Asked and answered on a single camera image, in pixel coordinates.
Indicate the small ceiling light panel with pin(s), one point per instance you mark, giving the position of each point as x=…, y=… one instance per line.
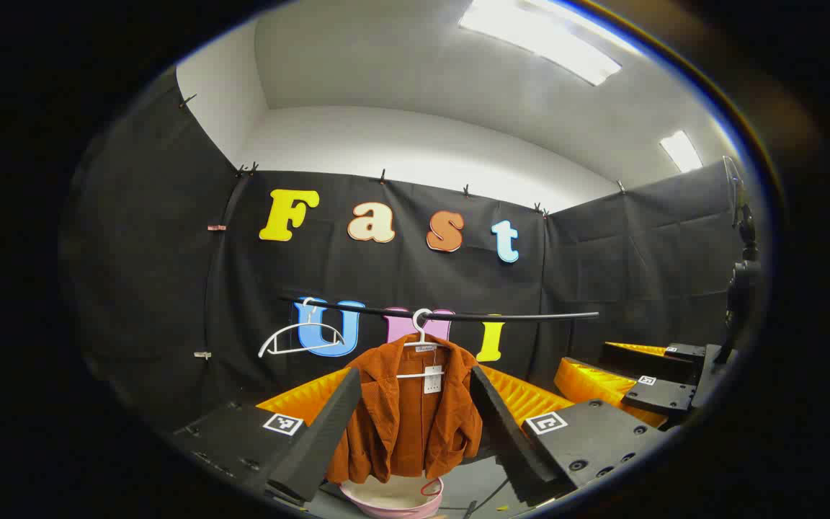
x=680, y=150

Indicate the large ceiling light panel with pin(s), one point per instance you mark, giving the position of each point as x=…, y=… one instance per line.
x=545, y=40

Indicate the empty white hanger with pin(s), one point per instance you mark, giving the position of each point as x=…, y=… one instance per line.
x=282, y=333

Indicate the white hanger with clothes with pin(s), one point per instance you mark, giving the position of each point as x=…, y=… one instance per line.
x=421, y=337

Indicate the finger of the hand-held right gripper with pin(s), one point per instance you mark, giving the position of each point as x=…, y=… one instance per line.
x=645, y=364
x=656, y=395

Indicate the black backdrop cloth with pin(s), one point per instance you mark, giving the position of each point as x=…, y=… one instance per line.
x=386, y=274

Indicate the white pink laundry hamper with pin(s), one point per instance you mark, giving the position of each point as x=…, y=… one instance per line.
x=386, y=499

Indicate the black clothes rail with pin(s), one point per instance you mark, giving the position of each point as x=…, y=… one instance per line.
x=530, y=316

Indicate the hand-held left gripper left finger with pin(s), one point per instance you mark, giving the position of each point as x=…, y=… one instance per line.
x=328, y=432

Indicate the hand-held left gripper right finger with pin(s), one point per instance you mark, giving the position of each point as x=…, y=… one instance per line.
x=505, y=432

